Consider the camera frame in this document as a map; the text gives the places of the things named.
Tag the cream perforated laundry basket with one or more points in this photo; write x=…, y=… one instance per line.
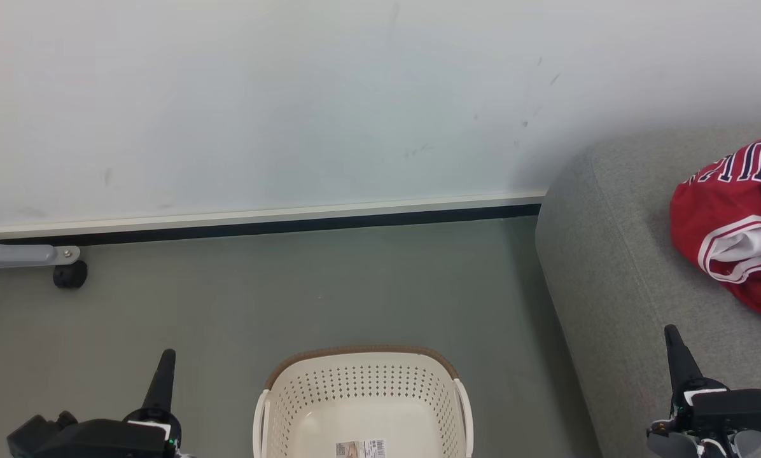
x=361, y=394

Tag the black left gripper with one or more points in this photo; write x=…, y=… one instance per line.
x=107, y=439

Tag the black caster wheel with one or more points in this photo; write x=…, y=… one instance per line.
x=70, y=275

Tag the grey metal stand leg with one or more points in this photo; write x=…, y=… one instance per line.
x=11, y=254

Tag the white barcode label sticker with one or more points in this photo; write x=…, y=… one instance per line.
x=360, y=449

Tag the white black wall baseboard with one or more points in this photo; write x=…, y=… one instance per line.
x=259, y=219

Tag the grey fabric sofa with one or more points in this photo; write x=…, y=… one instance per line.
x=622, y=267

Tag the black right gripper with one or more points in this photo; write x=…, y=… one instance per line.
x=737, y=410

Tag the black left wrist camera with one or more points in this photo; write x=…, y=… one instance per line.
x=37, y=436

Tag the red jersey with lettering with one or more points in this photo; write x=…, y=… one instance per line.
x=718, y=203

